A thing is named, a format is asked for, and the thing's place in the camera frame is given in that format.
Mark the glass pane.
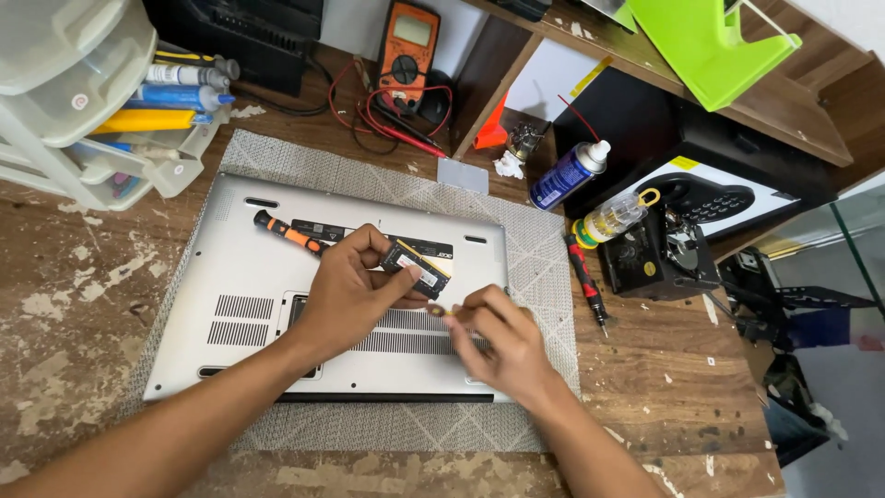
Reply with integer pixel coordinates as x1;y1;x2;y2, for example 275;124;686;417
752;182;885;326

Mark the wooden shelf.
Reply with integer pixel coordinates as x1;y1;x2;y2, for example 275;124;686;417
448;0;885;169

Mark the small metal stand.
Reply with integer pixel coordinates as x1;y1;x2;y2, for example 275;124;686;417
505;120;553;165

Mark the white tube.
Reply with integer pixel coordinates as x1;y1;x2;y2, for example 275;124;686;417
144;64;232;91

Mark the grey metal plate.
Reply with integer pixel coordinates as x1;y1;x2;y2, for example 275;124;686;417
436;157;490;196

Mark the black round object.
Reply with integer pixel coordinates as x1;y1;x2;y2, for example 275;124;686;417
418;68;455;127

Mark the black soldering station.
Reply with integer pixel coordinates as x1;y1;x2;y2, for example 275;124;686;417
597;206;722;302

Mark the black telephone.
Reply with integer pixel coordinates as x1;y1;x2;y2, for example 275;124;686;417
635;172;756;225

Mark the orange plastic cone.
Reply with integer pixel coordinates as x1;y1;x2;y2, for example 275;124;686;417
473;92;510;151

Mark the orange black screwdriver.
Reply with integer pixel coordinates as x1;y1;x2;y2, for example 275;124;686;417
253;209;330;257

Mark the silver laptop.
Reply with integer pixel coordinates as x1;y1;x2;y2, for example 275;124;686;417
143;173;513;404

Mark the green plastic stand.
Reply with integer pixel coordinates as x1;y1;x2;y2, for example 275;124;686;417
624;0;804;113

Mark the red multimeter probe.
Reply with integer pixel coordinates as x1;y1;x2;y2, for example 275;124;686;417
328;61;455;159

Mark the black multimeter probe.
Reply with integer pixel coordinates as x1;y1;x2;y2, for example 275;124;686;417
350;97;445;156

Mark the black memory module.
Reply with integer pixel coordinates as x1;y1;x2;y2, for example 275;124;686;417
380;238;452;301

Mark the translucent plastic drawer unit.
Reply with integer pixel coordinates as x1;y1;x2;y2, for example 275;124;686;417
0;0;233;213

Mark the black cable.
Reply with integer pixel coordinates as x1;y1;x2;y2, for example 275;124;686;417
231;57;336;119

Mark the clear bottle yellow cap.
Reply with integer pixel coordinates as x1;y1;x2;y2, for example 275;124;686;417
571;187;662;250

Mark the person's right hand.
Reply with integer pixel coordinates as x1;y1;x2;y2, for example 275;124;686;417
442;284;561;409

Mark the grey patterned mat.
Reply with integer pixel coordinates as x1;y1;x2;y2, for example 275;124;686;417
119;129;582;455

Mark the blue spray can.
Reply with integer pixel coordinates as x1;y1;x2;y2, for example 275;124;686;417
528;95;613;213

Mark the blue tube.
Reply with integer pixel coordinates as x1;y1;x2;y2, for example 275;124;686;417
127;84;236;112

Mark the yellow tape strip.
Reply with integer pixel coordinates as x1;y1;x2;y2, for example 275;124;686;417
569;54;615;99

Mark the red black screwdriver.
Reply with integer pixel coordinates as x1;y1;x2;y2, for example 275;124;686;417
563;233;611;339

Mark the person's left hand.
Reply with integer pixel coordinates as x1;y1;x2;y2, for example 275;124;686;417
292;223;431;362

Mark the black electronic box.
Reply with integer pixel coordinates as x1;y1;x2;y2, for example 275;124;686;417
142;0;326;98

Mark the orange multimeter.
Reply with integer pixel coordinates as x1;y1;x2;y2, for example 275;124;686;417
376;0;442;113

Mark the crumpled white tissue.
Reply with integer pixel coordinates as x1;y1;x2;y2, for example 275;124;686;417
492;150;525;181

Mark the black yellow tube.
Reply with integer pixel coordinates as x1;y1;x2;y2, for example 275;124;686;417
153;50;242;81

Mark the large black box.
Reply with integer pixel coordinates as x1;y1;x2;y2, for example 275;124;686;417
552;65;842;244

